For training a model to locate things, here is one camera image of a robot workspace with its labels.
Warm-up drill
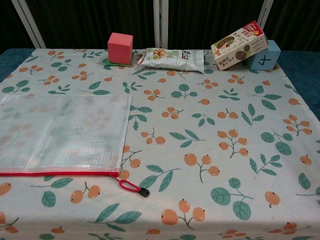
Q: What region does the red zipper pull cord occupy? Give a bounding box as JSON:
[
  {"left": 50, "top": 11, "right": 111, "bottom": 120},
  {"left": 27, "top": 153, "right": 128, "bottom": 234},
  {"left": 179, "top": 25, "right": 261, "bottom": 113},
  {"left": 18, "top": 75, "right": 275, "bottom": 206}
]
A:
[{"left": 114, "top": 174, "right": 151, "bottom": 199}]

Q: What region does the white frame post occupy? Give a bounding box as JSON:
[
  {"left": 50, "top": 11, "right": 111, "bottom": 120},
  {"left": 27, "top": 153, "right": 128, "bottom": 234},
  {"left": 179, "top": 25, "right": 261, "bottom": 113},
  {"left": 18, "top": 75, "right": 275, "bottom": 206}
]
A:
[
  {"left": 256, "top": 0, "right": 274, "bottom": 29},
  {"left": 10, "top": 0, "right": 47, "bottom": 49},
  {"left": 152, "top": 0, "right": 170, "bottom": 49}
]

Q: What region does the black pleated curtain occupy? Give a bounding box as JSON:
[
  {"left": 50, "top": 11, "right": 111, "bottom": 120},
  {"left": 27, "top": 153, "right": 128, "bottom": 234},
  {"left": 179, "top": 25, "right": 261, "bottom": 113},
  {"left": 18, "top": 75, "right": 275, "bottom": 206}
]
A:
[{"left": 0, "top": 0, "right": 320, "bottom": 55}]

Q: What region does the light blue foam cube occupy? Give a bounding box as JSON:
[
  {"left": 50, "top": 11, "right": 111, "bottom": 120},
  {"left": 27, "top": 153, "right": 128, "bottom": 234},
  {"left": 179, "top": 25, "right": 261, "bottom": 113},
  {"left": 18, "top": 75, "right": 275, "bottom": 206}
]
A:
[{"left": 248, "top": 39, "right": 281, "bottom": 72}]

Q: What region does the clear mesh zipper pouch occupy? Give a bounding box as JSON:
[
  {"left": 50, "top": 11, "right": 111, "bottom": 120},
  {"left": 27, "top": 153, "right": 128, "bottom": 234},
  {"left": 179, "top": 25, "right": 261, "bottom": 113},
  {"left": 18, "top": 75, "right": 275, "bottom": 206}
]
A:
[{"left": 0, "top": 94, "right": 133, "bottom": 178}]

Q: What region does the pink foam cube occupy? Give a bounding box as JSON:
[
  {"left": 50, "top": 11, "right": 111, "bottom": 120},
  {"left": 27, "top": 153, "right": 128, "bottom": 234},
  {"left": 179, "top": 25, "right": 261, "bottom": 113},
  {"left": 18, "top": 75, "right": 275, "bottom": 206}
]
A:
[{"left": 107, "top": 32, "right": 134, "bottom": 64}]

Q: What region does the green square pad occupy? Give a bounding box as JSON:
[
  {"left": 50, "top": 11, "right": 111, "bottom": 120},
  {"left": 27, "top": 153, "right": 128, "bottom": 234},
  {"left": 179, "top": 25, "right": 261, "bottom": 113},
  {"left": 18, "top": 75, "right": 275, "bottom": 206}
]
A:
[{"left": 103, "top": 50, "right": 137, "bottom": 68}]

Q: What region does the red cookie box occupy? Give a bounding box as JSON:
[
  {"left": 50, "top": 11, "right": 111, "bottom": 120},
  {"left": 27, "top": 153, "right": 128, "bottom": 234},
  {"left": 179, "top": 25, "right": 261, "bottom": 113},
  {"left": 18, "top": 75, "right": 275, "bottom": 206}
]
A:
[{"left": 210, "top": 20, "right": 269, "bottom": 72}]

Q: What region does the silver nut snack packet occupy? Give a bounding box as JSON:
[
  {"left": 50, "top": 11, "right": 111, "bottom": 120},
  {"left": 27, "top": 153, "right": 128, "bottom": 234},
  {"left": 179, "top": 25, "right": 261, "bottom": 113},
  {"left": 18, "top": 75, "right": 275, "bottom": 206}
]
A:
[{"left": 136, "top": 47, "right": 206, "bottom": 74}]

